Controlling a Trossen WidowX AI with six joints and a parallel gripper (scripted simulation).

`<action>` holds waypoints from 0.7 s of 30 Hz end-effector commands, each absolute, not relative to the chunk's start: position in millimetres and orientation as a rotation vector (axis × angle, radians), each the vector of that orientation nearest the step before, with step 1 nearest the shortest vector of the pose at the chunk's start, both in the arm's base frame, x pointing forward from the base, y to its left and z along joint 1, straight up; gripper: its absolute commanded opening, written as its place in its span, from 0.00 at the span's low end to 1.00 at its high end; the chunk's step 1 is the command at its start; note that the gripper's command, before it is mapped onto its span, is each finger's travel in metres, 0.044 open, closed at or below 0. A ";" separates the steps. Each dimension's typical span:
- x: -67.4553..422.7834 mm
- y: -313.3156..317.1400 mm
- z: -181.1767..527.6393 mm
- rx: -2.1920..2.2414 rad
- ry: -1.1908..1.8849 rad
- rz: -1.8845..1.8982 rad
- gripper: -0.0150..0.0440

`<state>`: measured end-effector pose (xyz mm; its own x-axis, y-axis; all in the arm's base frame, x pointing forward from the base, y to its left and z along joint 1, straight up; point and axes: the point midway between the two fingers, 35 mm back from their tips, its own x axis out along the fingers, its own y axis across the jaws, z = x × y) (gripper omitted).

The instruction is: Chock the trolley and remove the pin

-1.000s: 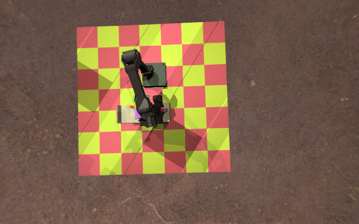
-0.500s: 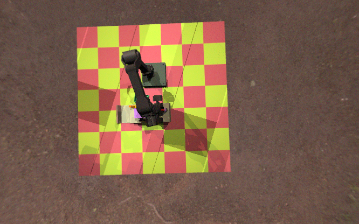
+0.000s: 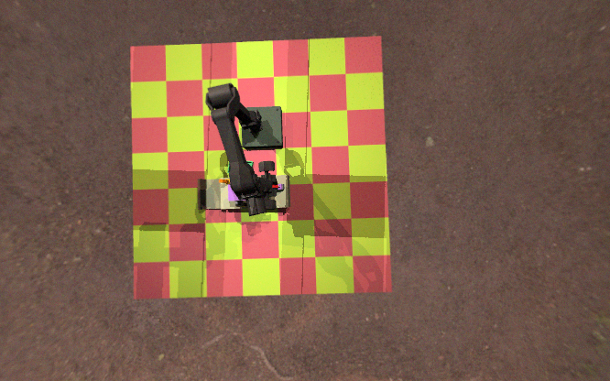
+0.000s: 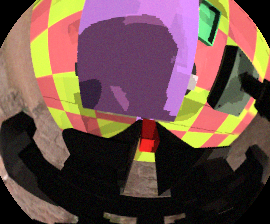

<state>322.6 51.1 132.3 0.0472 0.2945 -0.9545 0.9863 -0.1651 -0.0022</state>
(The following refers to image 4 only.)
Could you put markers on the red-headed pin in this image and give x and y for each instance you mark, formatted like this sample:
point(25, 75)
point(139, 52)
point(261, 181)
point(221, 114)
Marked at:
point(149, 137)

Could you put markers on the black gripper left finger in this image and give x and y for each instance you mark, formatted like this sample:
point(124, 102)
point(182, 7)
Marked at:
point(117, 151)

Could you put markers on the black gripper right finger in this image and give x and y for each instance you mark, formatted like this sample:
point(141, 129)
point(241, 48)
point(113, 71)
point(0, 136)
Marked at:
point(175, 160)

